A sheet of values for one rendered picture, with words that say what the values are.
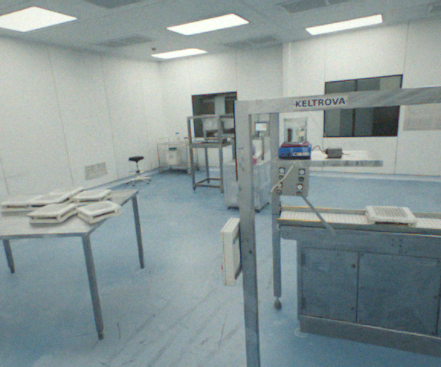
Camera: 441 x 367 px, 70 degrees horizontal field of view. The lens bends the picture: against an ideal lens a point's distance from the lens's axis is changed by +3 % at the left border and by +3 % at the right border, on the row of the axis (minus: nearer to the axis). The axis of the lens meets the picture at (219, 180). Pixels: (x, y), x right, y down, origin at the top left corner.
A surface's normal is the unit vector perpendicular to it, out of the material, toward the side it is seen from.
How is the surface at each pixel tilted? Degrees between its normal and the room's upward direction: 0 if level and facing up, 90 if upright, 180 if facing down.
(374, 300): 90
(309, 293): 90
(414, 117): 90
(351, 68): 90
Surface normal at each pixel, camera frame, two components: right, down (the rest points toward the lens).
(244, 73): -0.47, 0.23
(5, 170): 0.88, 0.06
